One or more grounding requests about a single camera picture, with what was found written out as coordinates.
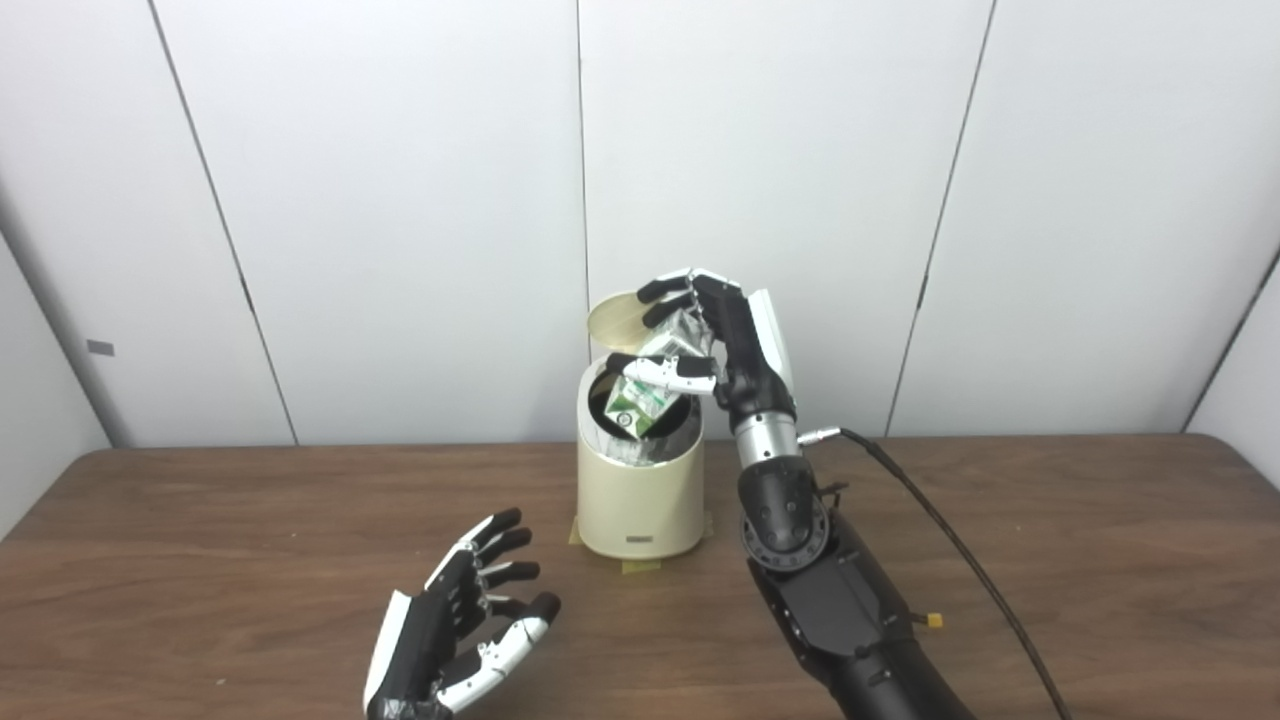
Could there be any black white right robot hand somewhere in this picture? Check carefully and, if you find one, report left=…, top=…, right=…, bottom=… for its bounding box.
left=606, top=267, right=799, bottom=421

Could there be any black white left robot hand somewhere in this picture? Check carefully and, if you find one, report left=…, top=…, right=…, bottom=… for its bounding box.
left=363, top=508, right=562, bottom=720

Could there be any green white milk carton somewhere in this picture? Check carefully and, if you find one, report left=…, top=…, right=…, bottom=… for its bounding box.
left=604, top=310, right=713, bottom=441

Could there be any cream round bin lid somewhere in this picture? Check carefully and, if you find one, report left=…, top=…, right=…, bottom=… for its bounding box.
left=586, top=290, right=666, bottom=356

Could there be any cream-colored bin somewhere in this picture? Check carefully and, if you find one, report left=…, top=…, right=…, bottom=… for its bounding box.
left=576, top=355, right=706, bottom=561

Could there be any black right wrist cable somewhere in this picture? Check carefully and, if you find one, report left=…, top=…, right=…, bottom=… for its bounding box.
left=797, top=427, right=1073, bottom=720

